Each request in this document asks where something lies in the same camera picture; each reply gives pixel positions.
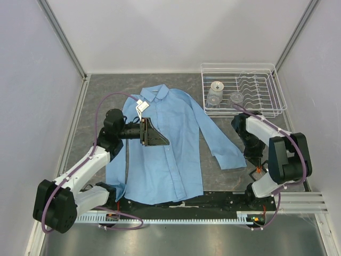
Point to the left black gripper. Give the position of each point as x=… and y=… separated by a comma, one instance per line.
x=149, y=135

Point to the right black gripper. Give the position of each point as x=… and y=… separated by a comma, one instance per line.
x=255, y=157

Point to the light blue button shirt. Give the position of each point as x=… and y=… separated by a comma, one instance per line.
x=171, y=173

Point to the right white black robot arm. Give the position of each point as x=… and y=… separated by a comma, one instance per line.
x=288, y=162

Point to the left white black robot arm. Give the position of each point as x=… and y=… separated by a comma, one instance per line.
x=107, y=146

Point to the small black framed stand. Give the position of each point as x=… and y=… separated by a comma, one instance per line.
x=256, y=176

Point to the clear glass lying right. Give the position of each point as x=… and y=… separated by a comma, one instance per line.
x=236, y=98

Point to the clear glass lying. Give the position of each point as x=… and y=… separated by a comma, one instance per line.
x=236, y=98
x=212, y=101

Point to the clear glass lying left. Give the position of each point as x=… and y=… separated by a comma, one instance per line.
x=212, y=101

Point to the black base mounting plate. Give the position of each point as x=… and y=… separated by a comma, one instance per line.
x=210, y=204

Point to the clear glass with gold base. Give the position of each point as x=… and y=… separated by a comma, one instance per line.
x=216, y=90

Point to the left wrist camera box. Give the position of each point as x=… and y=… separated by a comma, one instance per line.
x=141, y=107

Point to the white wire dish rack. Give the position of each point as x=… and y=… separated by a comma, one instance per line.
x=258, y=82

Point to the slotted grey cable duct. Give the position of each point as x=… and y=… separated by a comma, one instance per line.
x=106, y=218

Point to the aluminium front rail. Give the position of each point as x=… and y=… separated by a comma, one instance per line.
x=306, y=202

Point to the right aluminium frame post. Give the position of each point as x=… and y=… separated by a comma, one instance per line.
x=308, y=12

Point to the aluminium frame post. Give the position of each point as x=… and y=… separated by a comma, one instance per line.
x=308, y=12
x=45, y=6

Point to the left aluminium frame post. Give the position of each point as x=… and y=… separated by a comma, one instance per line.
x=45, y=6

